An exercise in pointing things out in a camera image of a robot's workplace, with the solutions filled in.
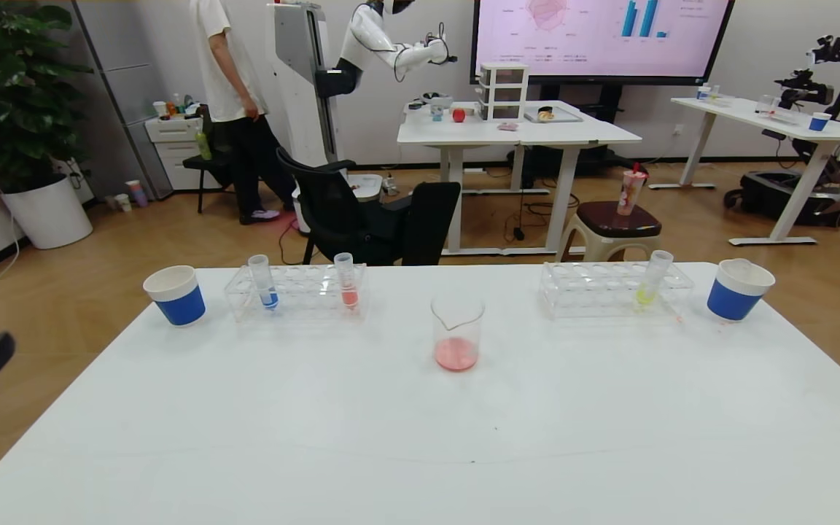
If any green potted plant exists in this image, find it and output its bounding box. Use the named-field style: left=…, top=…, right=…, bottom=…
left=0, top=0, right=94, bottom=192

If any white drawer cabinet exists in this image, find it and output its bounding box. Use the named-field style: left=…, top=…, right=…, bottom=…
left=144, top=115, right=206, bottom=192

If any brown top stool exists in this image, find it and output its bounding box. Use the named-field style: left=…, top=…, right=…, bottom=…
left=557, top=201, right=663, bottom=263

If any white double desk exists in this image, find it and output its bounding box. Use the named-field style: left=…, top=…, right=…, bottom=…
left=397, top=97, right=644, bottom=256

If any grey tray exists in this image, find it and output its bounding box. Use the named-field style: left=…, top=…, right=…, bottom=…
left=524, top=106, right=584, bottom=123

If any drink cup with red straw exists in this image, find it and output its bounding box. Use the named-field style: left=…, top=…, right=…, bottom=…
left=617, top=162, right=649, bottom=217

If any black swivel chair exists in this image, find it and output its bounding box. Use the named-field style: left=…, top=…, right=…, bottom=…
left=400, top=181, right=462, bottom=265

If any clear glass beaker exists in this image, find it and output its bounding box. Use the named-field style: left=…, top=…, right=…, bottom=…
left=431, top=292, right=486, bottom=373

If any clear drawer organizer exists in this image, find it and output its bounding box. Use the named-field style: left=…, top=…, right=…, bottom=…
left=478, top=61, right=530, bottom=120

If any grey metal locker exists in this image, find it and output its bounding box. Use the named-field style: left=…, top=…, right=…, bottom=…
left=74, top=0, right=198, bottom=199

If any clear acrylic test tube rack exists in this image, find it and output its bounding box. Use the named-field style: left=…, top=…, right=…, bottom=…
left=540, top=260, right=696, bottom=320
left=223, top=262, right=368, bottom=323

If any yellow pigment test tube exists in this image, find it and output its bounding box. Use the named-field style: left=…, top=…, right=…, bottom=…
left=635, top=249, right=674, bottom=308

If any white plant pot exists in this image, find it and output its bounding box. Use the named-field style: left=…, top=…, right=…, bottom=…
left=0, top=174, right=94, bottom=250

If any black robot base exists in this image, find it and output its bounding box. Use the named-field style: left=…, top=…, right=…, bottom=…
left=725, top=169, right=840, bottom=228

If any white humanoid robot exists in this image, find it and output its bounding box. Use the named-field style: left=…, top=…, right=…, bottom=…
left=271, top=0, right=459, bottom=219

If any small black chair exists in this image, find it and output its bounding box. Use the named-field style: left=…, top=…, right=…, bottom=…
left=182, top=149, right=246, bottom=216

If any white single desk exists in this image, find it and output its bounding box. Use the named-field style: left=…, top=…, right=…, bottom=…
left=672, top=95, right=840, bottom=246

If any large wall display screen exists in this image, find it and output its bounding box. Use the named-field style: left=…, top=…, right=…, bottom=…
left=470, top=0, right=736, bottom=83

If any person in white shirt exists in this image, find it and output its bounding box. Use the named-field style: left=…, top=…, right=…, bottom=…
left=188, top=0, right=298, bottom=225

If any blue pigment test tube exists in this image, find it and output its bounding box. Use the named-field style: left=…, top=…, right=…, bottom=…
left=247, top=254, right=279, bottom=310

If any black mesh office chair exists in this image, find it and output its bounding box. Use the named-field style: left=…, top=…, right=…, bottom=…
left=276, top=146, right=421, bottom=265

